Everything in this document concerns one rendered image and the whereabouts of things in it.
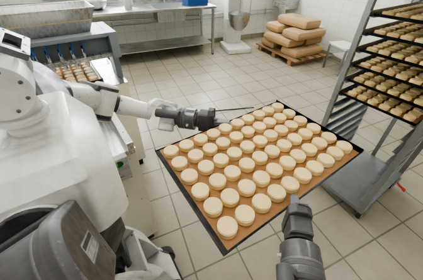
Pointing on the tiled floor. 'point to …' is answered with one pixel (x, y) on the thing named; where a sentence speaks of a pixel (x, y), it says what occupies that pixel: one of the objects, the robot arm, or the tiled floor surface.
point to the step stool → (339, 53)
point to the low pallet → (289, 56)
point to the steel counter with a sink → (161, 5)
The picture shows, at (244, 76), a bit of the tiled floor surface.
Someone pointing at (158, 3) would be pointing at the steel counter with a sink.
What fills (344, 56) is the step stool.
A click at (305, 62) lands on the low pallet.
